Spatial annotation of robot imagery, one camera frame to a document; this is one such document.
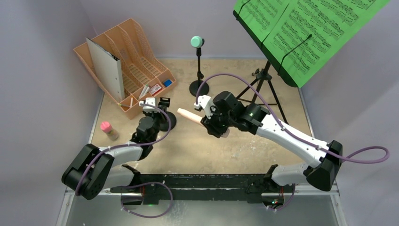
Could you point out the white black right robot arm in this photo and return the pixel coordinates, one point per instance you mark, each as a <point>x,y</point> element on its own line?
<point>321,159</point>

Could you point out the mint green toy microphone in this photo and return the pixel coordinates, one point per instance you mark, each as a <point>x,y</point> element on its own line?
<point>197,41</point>

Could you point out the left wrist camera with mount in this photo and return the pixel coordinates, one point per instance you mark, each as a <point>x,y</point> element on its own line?
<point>148,105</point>

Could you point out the pink toy microphone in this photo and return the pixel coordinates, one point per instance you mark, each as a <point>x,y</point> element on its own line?
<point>190,115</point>

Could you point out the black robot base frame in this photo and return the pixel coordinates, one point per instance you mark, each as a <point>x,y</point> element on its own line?
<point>252,188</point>

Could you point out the black tripod music stand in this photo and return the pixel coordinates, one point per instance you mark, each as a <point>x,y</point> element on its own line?
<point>258,18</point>

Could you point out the grey binder folder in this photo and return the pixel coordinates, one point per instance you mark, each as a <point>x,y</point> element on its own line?
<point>108,70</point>

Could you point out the red white staples box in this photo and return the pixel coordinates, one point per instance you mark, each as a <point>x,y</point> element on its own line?
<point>155,89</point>

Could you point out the green capped marker middle slot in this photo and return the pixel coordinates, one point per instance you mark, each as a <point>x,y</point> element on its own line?
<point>143,88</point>

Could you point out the pink capped bottle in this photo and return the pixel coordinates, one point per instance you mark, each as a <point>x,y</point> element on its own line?
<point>107,128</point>

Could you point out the black mic stand for pink mic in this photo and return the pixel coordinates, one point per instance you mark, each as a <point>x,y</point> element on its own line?
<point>164,104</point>

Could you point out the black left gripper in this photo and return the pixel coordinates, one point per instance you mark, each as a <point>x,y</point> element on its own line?
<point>156,114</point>

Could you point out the black mic stand with green mic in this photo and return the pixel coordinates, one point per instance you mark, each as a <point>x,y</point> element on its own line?
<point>194,86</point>

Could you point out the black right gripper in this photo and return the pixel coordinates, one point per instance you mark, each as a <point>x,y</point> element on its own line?
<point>211,124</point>

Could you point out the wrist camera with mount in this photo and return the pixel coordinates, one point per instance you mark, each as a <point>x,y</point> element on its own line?
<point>148,105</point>
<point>204,103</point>

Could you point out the green sheet music paper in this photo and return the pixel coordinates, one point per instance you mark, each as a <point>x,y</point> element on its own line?
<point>313,31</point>

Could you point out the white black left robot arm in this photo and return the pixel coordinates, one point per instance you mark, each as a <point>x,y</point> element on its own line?
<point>97,168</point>

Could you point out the orange plastic file organizer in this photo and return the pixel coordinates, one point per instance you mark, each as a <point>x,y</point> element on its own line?
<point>128,42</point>

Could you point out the blue small box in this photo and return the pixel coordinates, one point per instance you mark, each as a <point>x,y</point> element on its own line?
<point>167,83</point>

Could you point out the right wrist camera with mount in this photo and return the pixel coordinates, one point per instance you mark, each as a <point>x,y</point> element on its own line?
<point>204,103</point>

